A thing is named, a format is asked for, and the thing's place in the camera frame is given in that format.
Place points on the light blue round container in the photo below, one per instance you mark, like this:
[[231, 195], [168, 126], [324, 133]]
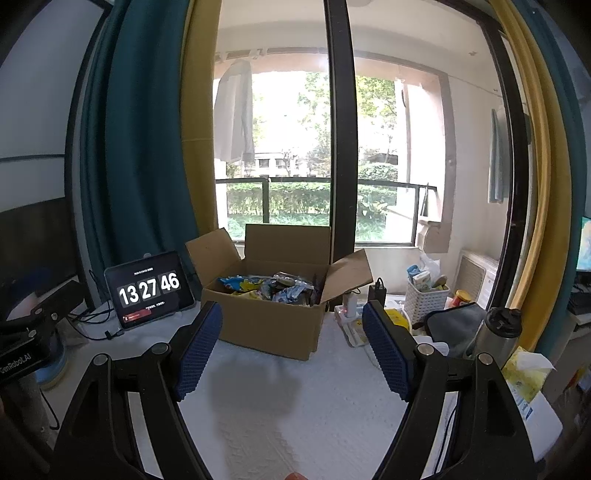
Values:
[[55, 369]]

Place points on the steel tumbler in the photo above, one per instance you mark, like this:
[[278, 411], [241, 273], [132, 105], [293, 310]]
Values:
[[496, 337]]

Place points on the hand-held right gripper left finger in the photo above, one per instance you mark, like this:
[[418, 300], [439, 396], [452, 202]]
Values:
[[198, 355]]

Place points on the black framed white board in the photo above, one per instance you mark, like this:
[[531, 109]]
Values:
[[46, 92]]

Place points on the white woven basket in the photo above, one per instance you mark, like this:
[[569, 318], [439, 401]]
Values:
[[427, 304]]

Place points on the brown cardboard box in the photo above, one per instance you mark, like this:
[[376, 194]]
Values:
[[263, 323]]

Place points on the yellow plastic bag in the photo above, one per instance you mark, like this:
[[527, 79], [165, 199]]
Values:
[[398, 319]]

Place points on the black tablet clock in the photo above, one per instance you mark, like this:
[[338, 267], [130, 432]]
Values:
[[147, 288]]

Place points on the computer monitor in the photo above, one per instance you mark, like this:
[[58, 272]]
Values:
[[585, 244]]

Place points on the grey pouch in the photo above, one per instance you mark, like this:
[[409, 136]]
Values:
[[455, 327]]

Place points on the white power strip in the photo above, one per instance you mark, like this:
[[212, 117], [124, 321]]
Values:
[[353, 330]]

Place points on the black window frame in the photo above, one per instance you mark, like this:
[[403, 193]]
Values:
[[339, 138]]

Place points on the black balcony railing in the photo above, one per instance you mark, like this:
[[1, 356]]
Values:
[[295, 181]]

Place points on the black charger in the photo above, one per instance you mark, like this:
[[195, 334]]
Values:
[[376, 293]]

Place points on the yellow snack bag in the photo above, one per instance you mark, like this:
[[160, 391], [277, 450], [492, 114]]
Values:
[[244, 293]]

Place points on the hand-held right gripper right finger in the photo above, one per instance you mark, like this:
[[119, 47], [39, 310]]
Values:
[[388, 355]]

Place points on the red yellow tin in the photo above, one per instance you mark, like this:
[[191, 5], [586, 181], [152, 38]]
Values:
[[461, 299]]

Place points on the white air conditioner unit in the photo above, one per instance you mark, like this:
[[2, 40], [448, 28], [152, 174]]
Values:
[[478, 279]]

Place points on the yellow tissue pack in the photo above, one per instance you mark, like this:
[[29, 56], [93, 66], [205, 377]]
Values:
[[526, 374]]

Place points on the white blue snack bag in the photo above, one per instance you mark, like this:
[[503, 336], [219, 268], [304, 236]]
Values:
[[293, 293]]

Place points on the white flat box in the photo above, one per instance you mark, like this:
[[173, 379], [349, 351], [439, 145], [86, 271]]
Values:
[[542, 424]]

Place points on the yellow curtain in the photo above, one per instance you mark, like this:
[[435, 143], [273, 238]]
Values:
[[198, 138], [535, 138]]

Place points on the white hanging shirt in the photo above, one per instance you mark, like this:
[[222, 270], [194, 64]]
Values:
[[233, 110]]

